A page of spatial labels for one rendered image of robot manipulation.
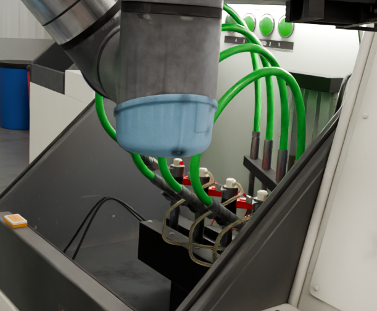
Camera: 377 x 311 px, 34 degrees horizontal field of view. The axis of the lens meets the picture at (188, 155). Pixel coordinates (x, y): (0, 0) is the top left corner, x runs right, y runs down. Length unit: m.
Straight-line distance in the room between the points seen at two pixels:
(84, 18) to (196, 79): 0.14
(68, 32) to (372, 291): 0.53
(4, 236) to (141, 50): 0.93
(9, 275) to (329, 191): 0.70
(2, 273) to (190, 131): 0.96
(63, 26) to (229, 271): 0.44
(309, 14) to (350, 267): 0.47
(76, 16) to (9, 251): 0.82
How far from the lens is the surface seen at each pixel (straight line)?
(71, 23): 0.54
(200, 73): 0.43
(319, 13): 0.48
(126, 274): 1.36
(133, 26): 0.43
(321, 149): 0.93
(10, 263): 1.30
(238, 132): 1.46
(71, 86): 4.30
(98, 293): 0.99
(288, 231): 0.90
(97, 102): 1.06
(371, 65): 0.91
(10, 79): 7.25
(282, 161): 1.12
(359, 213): 0.87
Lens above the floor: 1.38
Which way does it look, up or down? 13 degrees down
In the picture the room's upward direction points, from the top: 4 degrees clockwise
